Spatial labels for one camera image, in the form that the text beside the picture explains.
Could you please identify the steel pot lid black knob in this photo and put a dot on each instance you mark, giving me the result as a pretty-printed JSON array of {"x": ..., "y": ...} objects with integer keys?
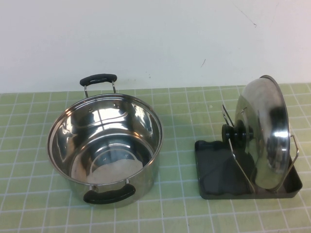
[{"x": 262, "y": 126}]

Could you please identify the stainless steel cooking pot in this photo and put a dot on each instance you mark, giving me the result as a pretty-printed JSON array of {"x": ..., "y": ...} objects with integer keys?
[{"x": 104, "y": 136}]

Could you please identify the green grid pattern mat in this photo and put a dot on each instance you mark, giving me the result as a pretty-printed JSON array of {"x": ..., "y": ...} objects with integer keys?
[{"x": 24, "y": 145}]

